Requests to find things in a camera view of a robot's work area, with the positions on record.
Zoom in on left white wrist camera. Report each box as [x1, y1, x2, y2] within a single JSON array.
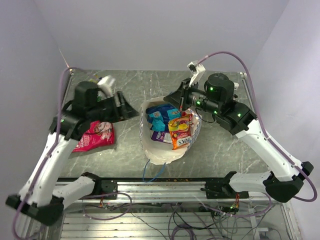
[[97, 75, 116, 98]]

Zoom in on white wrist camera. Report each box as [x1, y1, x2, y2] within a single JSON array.
[[97, 75, 116, 98], [187, 61, 206, 87]]

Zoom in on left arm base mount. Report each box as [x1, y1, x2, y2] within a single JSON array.
[[101, 180, 118, 200]]

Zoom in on tangled floor cables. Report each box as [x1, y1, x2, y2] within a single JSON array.
[[79, 194, 276, 240]]

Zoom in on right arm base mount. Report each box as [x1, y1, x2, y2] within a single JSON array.
[[200, 178, 249, 199]]

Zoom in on aluminium frame rail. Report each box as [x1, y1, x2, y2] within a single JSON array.
[[54, 180, 291, 204]]

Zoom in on orange candy bag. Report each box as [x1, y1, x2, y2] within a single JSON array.
[[168, 113, 193, 150]]

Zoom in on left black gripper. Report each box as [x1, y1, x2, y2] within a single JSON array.
[[88, 90, 140, 123]]

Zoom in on checkered paper bag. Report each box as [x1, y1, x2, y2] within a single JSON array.
[[139, 96, 203, 183]]

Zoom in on pink chips bag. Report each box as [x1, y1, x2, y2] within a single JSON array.
[[72, 121, 116, 153]]

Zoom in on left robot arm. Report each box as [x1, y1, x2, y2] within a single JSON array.
[[5, 81, 139, 226]]

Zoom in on blue snack bag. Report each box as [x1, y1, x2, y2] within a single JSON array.
[[145, 103, 182, 132]]

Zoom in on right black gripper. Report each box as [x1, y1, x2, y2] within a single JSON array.
[[163, 77, 221, 116]]

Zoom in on yellow green candy bag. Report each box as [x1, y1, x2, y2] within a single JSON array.
[[89, 75, 104, 102]]

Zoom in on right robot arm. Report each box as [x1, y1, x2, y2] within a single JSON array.
[[163, 73, 314, 203]]

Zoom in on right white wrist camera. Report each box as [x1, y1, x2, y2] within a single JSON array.
[[187, 61, 206, 87]]

